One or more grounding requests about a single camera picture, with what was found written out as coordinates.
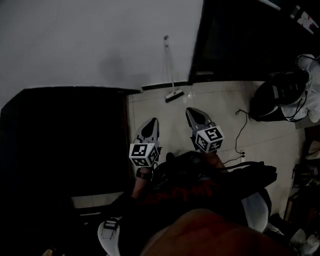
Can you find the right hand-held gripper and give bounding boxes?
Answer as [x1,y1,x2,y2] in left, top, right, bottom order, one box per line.
[185,107,225,153]

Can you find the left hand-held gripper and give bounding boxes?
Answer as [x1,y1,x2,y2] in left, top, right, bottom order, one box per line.
[129,117,161,168]

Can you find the white grey long-handled broom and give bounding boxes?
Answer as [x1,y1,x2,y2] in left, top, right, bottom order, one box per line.
[163,35,185,104]

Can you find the person's left forearm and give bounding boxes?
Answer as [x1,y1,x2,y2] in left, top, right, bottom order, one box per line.
[130,164,154,200]

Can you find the person's right forearm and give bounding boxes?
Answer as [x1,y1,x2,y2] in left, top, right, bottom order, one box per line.
[206,150,227,172]

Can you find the black wrist watch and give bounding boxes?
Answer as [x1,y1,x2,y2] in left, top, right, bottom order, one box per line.
[136,167,154,181]

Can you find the black skirting board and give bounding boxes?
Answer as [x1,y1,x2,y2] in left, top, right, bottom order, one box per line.
[141,81,189,92]

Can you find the person's black red-print shirt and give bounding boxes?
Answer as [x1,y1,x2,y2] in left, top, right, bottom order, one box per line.
[109,172,273,256]

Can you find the person's black bag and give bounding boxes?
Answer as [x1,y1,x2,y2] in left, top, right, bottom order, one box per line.
[217,160,278,200]

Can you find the person's face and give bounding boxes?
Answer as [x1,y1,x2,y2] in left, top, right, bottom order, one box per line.
[138,208,298,256]

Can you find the beige cloth bag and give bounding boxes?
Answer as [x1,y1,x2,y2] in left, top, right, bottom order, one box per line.
[306,139,320,161]

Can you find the dark wooden crate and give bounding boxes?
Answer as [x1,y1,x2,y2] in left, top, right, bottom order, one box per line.
[283,192,320,226]

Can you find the white door strip red tape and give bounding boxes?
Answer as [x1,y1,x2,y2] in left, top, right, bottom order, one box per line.
[258,0,320,35]

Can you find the white plastic bag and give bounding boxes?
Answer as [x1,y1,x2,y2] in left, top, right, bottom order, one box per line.
[289,228,320,256]

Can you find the thin black floor cable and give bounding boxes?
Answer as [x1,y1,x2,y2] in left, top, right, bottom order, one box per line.
[234,108,251,154]

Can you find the thick black cable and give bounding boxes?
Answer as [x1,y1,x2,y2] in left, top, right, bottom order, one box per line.
[219,161,265,173]

